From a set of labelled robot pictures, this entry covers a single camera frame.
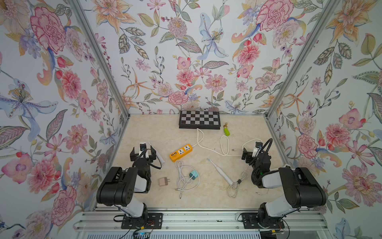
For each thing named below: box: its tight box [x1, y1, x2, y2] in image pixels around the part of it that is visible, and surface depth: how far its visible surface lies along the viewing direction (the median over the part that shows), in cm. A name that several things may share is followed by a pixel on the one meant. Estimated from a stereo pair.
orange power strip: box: [169, 143, 193, 163], surface depth 98 cm
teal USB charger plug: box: [189, 170, 199, 181], surface depth 89 cm
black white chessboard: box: [178, 110, 221, 130], surface depth 116 cm
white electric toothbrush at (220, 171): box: [207, 157, 234, 186], surface depth 90 cm
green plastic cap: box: [223, 127, 231, 136], surface depth 112 cm
